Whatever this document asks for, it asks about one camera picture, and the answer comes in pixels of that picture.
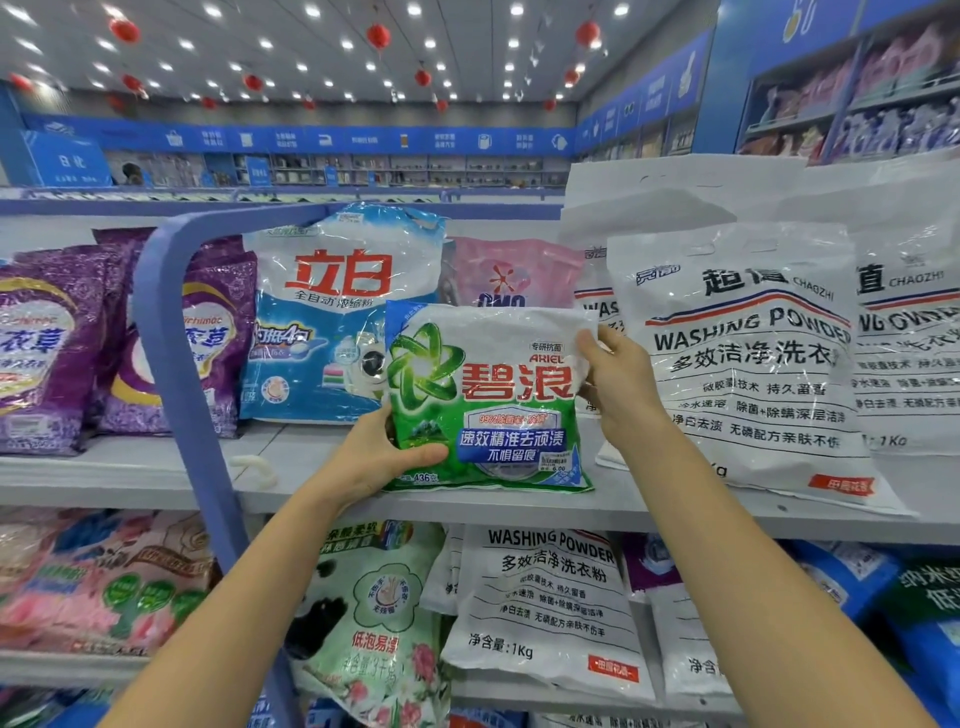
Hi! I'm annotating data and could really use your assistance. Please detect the person's left hand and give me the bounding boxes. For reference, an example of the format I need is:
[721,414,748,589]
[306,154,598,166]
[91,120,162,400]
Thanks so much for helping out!
[314,401,451,519]

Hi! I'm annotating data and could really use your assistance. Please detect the person's right hand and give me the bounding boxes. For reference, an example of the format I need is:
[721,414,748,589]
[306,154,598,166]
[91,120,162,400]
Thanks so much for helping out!
[575,326,669,451]

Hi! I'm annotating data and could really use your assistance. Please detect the green white Ariel bag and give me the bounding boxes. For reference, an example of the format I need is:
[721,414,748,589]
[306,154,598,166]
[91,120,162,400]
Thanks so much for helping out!
[383,301,599,495]

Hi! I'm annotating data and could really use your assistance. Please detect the panda pale green bag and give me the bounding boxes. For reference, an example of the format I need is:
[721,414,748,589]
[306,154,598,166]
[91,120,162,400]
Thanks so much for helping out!
[287,519,453,728]

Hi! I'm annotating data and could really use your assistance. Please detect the pink flower-print detergent bag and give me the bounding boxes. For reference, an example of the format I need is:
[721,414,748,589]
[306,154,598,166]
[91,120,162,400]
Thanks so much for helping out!
[440,236,588,310]

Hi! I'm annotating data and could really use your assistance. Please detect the blue white detergent bag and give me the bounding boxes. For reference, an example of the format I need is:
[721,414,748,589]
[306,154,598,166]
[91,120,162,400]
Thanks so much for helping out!
[238,202,450,427]

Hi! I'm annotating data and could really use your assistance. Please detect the purple lavender bag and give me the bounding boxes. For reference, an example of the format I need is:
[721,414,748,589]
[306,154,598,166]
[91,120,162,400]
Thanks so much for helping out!
[95,249,259,442]
[92,227,247,262]
[0,245,127,459]

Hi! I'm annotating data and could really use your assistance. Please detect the plain white detergent bag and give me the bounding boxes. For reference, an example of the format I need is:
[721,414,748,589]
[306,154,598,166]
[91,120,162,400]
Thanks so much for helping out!
[557,152,960,250]

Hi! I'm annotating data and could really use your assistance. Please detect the grey blue-framed shelf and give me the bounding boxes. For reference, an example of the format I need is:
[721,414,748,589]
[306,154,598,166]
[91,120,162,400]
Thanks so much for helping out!
[0,198,960,728]

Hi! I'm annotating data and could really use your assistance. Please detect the person's left forearm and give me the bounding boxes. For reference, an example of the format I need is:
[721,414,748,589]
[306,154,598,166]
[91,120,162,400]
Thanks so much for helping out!
[97,485,355,728]

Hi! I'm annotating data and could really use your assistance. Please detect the person's right forearm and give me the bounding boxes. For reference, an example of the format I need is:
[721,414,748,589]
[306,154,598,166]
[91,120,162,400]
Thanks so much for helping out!
[620,416,939,728]

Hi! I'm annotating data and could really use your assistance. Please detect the row of pink packets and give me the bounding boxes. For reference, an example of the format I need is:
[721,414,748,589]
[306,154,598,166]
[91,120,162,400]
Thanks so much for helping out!
[757,22,960,129]

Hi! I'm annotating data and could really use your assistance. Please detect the blue icon header signs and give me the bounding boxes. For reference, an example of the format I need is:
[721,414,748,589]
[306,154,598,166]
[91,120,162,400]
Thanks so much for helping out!
[748,0,960,78]

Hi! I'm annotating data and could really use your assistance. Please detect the group of red lanterns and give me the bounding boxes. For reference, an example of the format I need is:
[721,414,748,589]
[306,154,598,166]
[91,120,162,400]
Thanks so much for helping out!
[7,16,603,115]

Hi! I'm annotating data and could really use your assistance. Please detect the blue hanging aisle sign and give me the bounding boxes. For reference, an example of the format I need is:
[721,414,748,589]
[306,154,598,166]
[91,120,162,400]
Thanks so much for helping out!
[24,129,115,190]

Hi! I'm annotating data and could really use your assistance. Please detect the group of ceiling spotlights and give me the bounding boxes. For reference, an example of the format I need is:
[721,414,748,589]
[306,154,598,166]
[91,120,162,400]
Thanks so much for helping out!
[0,0,633,104]

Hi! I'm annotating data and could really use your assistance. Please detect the blue side wall sign band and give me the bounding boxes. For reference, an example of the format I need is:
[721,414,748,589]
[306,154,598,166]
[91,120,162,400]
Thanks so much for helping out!
[572,28,715,157]

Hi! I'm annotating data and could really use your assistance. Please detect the blue back wall sign band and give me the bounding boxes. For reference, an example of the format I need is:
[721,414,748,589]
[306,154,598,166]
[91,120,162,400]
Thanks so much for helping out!
[20,112,580,158]

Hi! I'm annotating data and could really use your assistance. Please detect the narrow blue wall column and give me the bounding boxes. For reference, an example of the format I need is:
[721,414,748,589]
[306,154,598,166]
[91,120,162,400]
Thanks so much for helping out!
[0,80,40,190]

